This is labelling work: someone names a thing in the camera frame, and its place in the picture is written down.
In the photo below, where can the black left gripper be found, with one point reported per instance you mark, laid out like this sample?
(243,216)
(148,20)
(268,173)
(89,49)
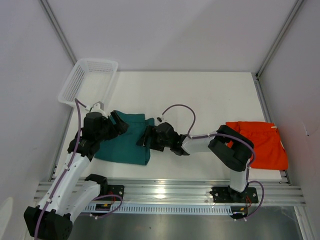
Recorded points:
(121,127)

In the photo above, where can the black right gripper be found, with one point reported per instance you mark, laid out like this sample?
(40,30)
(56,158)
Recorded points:
(150,131)

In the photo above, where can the green shorts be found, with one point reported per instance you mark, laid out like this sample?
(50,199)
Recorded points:
(124,149)

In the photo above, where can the orange shorts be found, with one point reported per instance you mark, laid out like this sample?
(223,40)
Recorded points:
(270,152)

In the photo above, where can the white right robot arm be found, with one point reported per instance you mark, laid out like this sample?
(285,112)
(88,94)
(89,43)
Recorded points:
(233,149)

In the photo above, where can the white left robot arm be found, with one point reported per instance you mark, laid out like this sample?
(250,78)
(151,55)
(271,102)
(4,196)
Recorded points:
(56,212)

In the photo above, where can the white plastic basket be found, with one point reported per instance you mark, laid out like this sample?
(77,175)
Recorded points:
(91,80)

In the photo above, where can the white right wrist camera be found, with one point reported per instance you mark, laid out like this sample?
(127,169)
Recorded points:
(161,119)

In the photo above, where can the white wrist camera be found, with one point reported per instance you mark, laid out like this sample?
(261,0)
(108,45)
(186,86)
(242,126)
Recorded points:
(161,119)
(96,107)

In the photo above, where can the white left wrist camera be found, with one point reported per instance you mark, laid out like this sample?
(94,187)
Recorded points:
(96,107)

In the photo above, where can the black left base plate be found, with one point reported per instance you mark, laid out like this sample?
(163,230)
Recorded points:
(112,190)

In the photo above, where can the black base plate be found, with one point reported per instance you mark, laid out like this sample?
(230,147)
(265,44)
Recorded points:
(112,190)
(224,194)

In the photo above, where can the white slotted cable duct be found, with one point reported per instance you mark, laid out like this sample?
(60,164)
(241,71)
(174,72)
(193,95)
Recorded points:
(158,209)

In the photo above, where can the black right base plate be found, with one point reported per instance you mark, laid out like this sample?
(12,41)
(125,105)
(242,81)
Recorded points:
(224,194)

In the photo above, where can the aluminium corner post right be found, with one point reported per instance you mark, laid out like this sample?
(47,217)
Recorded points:
(289,20)

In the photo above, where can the aluminium corner post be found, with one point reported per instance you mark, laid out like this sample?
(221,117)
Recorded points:
(52,19)
(289,20)

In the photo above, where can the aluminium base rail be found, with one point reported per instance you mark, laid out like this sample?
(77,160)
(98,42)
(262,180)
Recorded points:
(197,192)

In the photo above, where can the aluminium corner post left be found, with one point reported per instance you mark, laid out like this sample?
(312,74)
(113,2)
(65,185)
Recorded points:
(52,19)

